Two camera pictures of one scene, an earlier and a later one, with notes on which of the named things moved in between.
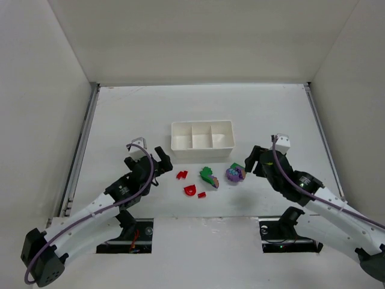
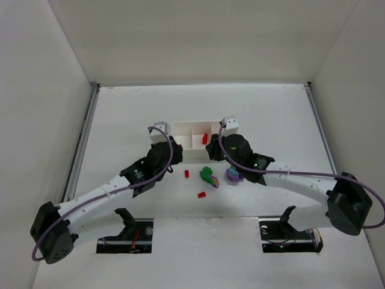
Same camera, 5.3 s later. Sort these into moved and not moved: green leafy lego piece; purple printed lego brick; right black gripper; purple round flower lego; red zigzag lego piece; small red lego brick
Moved: red zigzag lego piece; right black gripper
Not moved: small red lego brick; purple round flower lego; purple printed lego brick; green leafy lego piece
